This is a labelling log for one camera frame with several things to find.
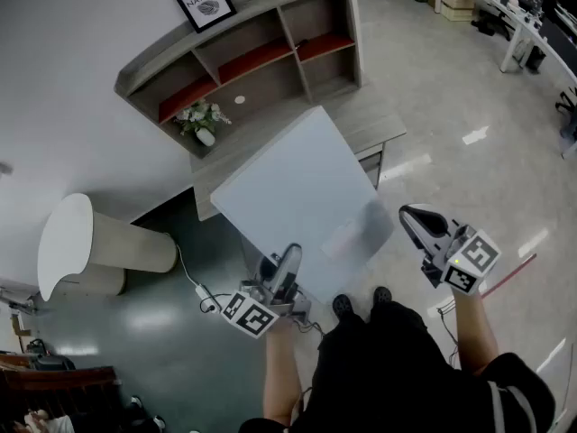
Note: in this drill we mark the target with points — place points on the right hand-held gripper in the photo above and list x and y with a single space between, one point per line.
473 260

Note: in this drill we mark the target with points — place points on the grey wooden shelf red boards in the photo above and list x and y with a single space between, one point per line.
252 77

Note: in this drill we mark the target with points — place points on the person's right forearm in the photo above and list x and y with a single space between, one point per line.
475 332

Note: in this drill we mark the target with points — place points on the black framed leaf picture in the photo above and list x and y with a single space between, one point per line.
204 2

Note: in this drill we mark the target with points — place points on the white panel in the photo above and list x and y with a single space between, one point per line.
559 377

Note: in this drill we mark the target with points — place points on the black chair base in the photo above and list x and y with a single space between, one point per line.
567 101

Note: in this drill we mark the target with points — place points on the white flowers in white vase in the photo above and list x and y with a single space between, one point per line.
200 120

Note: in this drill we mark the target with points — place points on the person's right black shoe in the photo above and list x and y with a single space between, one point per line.
382 295

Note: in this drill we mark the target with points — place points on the person's black clothing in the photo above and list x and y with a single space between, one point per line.
396 377

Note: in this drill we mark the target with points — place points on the long white office desk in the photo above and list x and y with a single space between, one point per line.
518 21

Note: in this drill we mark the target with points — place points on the person's left forearm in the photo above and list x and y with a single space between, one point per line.
281 372

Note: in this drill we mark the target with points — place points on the black waste bin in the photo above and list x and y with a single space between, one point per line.
535 58

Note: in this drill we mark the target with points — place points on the brown wooden furniture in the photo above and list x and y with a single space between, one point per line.
54 388

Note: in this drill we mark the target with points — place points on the white curved top pedestal table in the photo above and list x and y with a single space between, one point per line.
67 242

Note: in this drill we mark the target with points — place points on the person's black shoe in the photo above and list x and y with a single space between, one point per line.
342 306
382 295

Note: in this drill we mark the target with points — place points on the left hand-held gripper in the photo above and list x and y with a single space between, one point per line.
250 316

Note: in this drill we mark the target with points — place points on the black office chair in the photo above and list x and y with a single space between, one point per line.
493 23

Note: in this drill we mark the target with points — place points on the small white round disc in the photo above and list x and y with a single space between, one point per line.
240 99

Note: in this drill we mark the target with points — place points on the person's left black shoe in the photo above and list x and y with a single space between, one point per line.
342 306

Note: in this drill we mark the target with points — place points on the white object board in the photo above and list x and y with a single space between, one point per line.
293 174

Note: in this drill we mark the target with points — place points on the stacked beige boxes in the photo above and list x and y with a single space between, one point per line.
457 0

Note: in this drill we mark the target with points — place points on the red floor tape strip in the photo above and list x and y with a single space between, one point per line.
509 275

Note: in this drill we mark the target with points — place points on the grey wooden desk with drawer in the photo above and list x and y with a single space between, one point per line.
376 126

